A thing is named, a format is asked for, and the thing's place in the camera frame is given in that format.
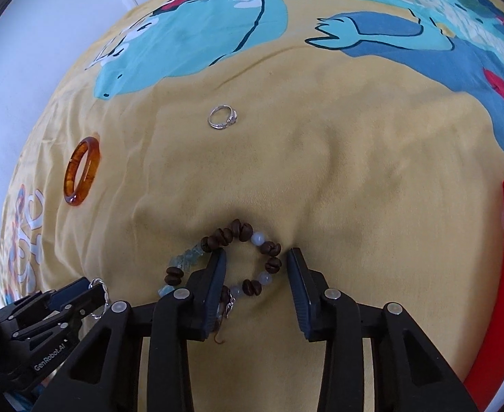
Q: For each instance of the amber bangle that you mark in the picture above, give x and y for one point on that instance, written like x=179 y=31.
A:
x=69 y=180

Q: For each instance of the yellow dinosaur printed blanket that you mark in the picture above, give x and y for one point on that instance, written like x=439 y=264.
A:
x=342 y=180

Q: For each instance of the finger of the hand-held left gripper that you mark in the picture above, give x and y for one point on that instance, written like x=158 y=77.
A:
x=84 y=307
x=74 y=287

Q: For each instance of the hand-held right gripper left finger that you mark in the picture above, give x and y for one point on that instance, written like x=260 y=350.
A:
x=217 y=292

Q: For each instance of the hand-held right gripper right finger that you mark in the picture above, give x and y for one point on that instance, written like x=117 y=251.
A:
x=299 y=296

